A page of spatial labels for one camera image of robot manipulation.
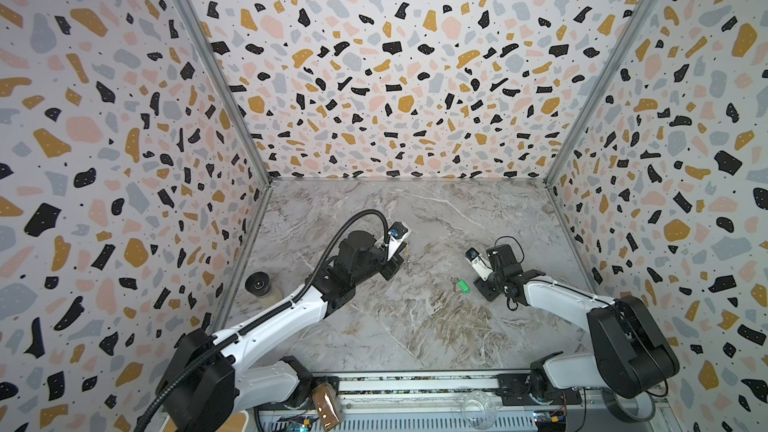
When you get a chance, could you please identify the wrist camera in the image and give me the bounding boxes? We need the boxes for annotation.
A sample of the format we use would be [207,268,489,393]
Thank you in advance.
[385,221,410,260]
[465,247,493,281]

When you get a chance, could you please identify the grey tape roll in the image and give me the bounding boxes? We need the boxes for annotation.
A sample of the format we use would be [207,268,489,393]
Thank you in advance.
[601,388,656,423]

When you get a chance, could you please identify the black round lens cap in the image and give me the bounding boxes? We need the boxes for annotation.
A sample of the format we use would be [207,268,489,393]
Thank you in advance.
[244,271,271,297]

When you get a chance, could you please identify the clear glass jar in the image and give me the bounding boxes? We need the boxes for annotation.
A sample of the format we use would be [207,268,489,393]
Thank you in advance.
[460,390,498,431]

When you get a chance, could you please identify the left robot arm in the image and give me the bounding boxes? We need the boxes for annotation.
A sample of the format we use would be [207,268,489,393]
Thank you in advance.
[148,222,409,431]

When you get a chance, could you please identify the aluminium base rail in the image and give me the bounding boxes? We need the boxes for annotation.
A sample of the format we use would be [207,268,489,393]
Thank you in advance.
[242,370,680,431]

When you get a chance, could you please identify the brown circuit box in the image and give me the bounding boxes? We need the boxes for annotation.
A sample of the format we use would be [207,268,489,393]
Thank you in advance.
[312,382,342,432]

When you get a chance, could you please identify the black corrugated cable conduit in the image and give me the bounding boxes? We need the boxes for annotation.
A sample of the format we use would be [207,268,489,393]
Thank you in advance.
[133,208,391,432]

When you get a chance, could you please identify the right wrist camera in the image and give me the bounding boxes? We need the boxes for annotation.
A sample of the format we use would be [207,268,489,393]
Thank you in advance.
[465,247,493,281]

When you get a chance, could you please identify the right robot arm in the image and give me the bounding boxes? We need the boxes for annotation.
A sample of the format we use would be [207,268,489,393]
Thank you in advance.
[465,242,680,403]

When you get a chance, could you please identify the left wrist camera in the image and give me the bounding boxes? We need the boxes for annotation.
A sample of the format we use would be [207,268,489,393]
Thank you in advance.
[385,221,410,260]

